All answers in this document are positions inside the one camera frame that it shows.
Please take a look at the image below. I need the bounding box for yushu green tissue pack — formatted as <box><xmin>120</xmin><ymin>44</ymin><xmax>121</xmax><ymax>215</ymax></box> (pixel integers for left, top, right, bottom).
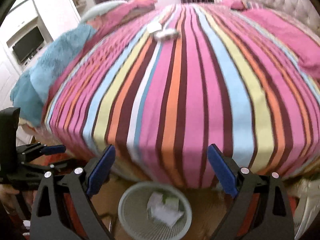
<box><xmin>163</xmin><ymin>196</ymin><xmax>180</xmax><ymax>211</ymax></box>

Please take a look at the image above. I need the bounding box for white wardrobe cabinet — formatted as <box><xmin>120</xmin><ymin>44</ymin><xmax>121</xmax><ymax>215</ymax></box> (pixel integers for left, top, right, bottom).
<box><xmin>1</xmin><ymin>0</ymin><xmax>95</xmax><ymax>108</ymax></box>

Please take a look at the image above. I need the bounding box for small silver box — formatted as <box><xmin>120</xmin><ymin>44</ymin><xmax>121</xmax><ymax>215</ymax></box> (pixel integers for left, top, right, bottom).
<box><xmin>146</xmin><ymin>22</ymin><xmax>162</xmax><ymax>34</ymax></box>

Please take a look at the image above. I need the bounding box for teal fuzzy blanket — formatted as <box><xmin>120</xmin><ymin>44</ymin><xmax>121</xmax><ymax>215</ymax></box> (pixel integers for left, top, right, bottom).
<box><xmin>10</xmin><ymin>24</ymin><xmax>97</xmax><ymax>127</ymax></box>

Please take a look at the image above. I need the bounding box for folded pink striped quilt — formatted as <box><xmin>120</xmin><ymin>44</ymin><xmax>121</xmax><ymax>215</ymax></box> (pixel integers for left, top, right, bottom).
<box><xmin>85</xmin><ymin>0</ymin><xmax>158</xmax><ymax>38</ymax></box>

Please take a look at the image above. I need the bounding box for white wrapper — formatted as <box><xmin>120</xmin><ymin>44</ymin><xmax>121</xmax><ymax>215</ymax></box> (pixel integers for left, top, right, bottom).
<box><xmin>147</xmin><ymin>191</ymin><xmax>184</xmax><ymax>228</ymax></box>

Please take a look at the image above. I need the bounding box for cream carved bed frame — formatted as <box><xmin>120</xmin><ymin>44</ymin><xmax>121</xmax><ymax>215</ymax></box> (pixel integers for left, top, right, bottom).
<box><xmin>287</xmin><ymin>173</ymin><xmax>320</xmax><ymax>239</ymax></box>

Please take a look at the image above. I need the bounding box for striped colourful bedspread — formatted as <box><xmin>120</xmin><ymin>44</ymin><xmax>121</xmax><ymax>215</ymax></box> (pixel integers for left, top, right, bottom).
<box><xmin>43</xmin><ymin>3</ymin><xmax>319</xmax><ymax>188</ymax></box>

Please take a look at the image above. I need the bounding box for pale green pillow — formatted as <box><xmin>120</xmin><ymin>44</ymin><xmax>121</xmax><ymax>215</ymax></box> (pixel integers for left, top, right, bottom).
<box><xmin>80</xmin><ymin>0</ymin><xmax>127</xmax><ymax>24</ymax></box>

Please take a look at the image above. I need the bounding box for white green toothpaste box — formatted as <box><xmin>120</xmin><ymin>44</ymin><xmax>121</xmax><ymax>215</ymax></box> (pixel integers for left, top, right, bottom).
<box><xmin>153</xmin><ymin>28</ymin><xmax>180</xmax><ymax>41</ymax></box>

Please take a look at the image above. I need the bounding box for pale green mesh wastebasket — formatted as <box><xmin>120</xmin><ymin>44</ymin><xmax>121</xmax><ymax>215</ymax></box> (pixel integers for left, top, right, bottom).
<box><xmin>118</xmin><ymin>181</ymin><xmax>192</xmax><ymax>239</ymax></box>

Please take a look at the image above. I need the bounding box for small pink pillow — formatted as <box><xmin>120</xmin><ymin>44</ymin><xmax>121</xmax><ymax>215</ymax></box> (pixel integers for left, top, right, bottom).
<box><xmin>218</xmin><ymin>0</ymin><xmax>263</xmax><ymax>11</ymax></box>

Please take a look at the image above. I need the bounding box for large pink pillow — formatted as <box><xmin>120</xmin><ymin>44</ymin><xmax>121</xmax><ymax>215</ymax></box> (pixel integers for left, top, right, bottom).
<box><xmin>242</xmin><ymin>9</ymin><xmax>319</xmax><ymax>80</ymax></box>

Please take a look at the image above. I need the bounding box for black television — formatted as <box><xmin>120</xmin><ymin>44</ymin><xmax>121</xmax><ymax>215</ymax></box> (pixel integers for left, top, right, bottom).
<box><xmin>12</xmin><ymin>27</ymin><xmax>44</xmax><ymax>63</ymax></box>

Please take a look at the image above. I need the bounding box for person's left hand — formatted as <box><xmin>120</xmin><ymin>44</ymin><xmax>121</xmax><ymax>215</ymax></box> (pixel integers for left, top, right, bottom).
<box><xmin>0</xmin><ymin>184</ymin><xmax>20</xmax><ymax>207</ymax></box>

